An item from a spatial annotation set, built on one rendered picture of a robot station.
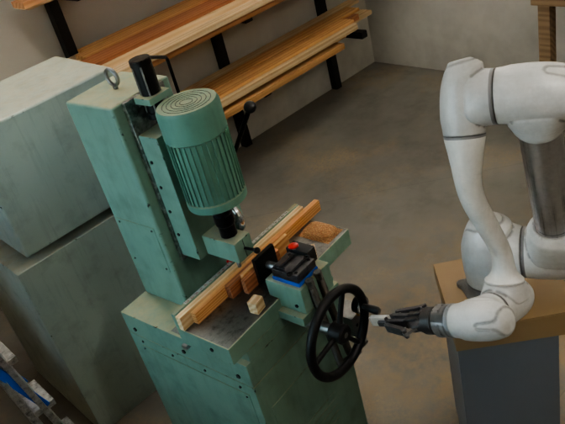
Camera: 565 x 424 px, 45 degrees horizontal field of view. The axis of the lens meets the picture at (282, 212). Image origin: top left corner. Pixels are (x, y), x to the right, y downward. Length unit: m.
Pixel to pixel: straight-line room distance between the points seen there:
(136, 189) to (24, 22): 2.20
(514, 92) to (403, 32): 4.08
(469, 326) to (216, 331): 0.70
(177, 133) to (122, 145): 0.23
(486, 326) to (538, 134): 0.48
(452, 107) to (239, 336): 0.84
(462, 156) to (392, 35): 4.11
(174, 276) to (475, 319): 0.94
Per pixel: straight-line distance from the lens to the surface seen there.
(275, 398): 2.16
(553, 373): 2.35
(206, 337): 1.97
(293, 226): 2.25
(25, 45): 4.11
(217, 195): 1.87
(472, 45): 5.34
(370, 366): 3.02
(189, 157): 1.82
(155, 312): 2.31
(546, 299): 2.22
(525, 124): 1.66
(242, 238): 2.01
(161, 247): 2.14
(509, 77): 1.64
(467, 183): 1.71
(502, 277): 1.89
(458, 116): 1.66
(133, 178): 2.02
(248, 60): 4.72
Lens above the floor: 2.15
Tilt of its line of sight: 31 degrees down
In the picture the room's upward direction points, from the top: 15 degrees counter-clockwise
